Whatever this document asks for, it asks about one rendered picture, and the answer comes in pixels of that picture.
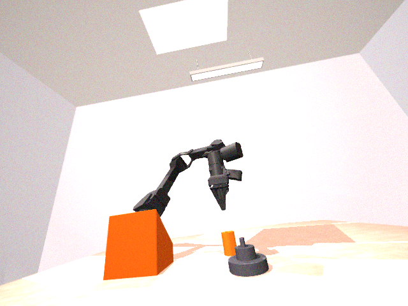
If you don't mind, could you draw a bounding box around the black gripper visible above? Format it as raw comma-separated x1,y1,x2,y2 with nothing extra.
208,163,229,210

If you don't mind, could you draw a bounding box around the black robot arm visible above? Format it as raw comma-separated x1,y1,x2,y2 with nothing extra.
133,140,244,217

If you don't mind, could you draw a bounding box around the orange translucent knob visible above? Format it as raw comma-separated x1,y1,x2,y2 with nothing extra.
221,231,237,256

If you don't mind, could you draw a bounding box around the dark grey stepped pedestal with shaft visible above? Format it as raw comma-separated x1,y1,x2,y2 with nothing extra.
228,237,269,277

